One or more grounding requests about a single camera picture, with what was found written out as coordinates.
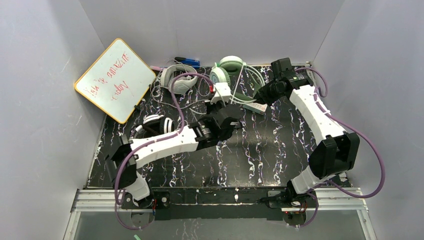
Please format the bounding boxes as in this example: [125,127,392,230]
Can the mint green headphones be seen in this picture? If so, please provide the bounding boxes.
[209,55,265,93]

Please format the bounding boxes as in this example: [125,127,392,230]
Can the black and white headphones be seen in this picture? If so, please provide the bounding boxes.
[132,114,176,138]

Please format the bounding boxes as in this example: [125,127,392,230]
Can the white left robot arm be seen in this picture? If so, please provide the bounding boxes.
[105,104,242,201]

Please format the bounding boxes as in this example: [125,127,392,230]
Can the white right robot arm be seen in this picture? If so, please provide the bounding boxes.
[255,57,360,206]

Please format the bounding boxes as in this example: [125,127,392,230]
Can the grey white headphones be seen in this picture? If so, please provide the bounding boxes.
[159,63,198,95]

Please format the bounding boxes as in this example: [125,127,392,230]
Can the small white red box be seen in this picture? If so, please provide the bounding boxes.
[243,102,268,115]

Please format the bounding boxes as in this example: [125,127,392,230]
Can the blue marker pen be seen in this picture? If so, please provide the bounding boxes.
[174,56,201,69]

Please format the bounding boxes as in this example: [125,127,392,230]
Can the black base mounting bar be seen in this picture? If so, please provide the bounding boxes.
[152,187,296,221]

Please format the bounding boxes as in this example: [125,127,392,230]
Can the yellow framed whiteboard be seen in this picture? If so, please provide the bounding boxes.
[74,38,156,124]

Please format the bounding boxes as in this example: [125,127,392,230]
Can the white grey headphone cable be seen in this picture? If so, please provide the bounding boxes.
[149,58,218,115]

